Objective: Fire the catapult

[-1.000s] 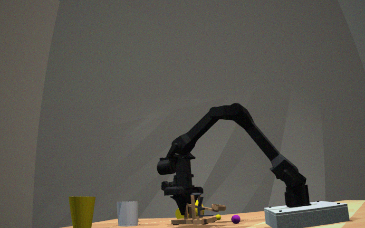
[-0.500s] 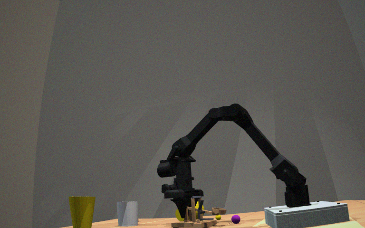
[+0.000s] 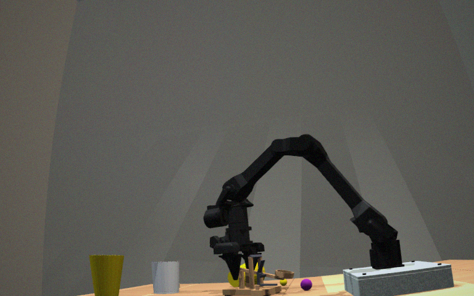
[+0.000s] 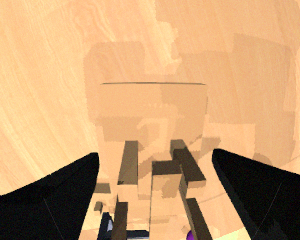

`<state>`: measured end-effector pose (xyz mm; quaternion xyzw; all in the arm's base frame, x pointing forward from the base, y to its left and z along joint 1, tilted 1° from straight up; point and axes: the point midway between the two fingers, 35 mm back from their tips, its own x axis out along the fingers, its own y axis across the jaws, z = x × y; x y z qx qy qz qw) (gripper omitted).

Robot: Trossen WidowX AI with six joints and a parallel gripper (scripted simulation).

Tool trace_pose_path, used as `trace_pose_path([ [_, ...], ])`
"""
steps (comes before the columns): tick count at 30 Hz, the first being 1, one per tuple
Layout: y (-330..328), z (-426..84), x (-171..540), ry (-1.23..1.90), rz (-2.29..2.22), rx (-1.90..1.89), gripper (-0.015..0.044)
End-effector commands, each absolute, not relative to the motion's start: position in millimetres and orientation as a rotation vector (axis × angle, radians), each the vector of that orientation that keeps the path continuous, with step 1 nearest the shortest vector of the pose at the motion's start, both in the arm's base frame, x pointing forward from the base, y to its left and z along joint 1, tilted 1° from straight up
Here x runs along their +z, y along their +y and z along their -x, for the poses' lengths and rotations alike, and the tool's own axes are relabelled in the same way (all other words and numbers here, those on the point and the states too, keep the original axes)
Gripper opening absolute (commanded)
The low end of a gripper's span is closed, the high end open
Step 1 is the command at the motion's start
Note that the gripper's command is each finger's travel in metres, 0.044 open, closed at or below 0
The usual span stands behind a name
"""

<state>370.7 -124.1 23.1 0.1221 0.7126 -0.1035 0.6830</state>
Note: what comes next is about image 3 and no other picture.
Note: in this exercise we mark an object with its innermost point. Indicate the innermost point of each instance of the yellow open cup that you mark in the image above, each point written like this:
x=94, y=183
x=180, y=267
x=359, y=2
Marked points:
x=106, y=271
x=235, y=283

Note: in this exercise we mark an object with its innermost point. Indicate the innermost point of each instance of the purple ball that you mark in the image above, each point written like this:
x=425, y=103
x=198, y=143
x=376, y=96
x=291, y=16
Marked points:
x=306, y=284

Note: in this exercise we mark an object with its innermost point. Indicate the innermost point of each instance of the grey cylindrical cup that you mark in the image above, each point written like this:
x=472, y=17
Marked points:
x=165, y=276

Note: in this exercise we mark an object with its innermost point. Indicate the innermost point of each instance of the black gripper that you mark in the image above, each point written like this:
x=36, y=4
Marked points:
x=239, y=241

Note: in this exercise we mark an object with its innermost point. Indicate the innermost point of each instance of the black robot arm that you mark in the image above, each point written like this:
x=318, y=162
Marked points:
x=385, y=252

